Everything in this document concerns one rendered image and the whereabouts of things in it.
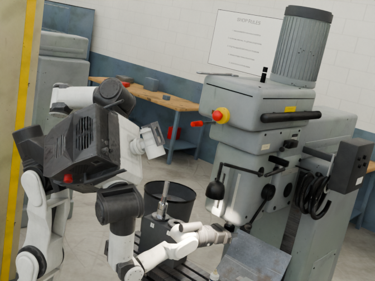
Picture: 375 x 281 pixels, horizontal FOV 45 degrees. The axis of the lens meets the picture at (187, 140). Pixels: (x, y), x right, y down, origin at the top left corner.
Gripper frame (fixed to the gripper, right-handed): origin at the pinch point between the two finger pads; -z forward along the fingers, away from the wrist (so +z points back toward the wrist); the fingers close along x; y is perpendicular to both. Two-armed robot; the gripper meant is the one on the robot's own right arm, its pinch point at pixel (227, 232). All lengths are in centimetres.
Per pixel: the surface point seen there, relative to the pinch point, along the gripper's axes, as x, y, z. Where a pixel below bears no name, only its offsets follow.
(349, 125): 10, -48, -79
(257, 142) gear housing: -13.7, -45.3, 9.4
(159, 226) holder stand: 33.9, 12.9, 12.1
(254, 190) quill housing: -10.8, -24.4, 1.9
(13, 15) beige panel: 163, -68, 55
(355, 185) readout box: -28, -31, -39
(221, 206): -4.9, -15.7, 11.9
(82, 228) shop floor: 238, 123, -45
